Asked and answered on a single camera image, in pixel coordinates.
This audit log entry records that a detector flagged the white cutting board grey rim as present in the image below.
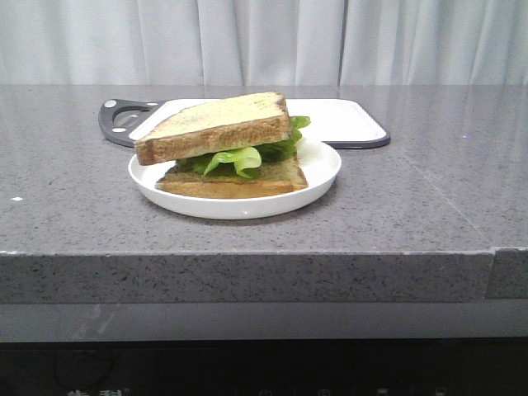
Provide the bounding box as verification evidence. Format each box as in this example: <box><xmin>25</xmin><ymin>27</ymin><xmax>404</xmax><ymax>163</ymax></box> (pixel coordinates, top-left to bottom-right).
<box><xmin>98</xmin><ymin>99</ymin><xmax>391</xmax><ymax>149</ymax></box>

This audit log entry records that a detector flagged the toasted bread slice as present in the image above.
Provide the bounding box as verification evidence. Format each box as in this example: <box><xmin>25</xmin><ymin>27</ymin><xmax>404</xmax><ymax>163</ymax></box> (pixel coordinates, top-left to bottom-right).
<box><xmin>155</xmin><ymin>154</ymin><xmax>308</xmax><ymax>199</ymax></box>
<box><xmin>134</xmin><ymin>92</ymin><xmax>293</xmax><ymax>165</ymax></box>

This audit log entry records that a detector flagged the white round plate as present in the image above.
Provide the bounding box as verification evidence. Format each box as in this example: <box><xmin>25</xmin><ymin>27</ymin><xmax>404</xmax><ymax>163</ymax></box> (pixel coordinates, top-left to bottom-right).
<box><xmin>128</xmin><ymin>138</ymin><xmax>342</xmax><ymax>219</ymax></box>

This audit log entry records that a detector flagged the white curtain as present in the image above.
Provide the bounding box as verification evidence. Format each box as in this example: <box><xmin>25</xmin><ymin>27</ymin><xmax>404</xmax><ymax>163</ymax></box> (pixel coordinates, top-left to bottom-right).
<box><xmin>1</xmin><ymin>1</ymin><xmax>527</xmax><ymax>86</ymax></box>

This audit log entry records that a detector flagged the green lettuce leaf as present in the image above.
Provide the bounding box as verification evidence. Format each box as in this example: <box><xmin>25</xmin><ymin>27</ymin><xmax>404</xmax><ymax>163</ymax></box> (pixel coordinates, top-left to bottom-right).
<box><xmin>176</xmin><ymin>115</ymin><xmax>311</xmax><ymax>178</ymax></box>

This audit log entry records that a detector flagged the black appliance front panel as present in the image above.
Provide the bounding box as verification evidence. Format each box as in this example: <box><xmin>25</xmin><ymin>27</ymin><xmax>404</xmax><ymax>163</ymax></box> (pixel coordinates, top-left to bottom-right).
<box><xmin>1</xmin><ymin>338</ymin><xmax>527</xmax><ymax>395</ymax></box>

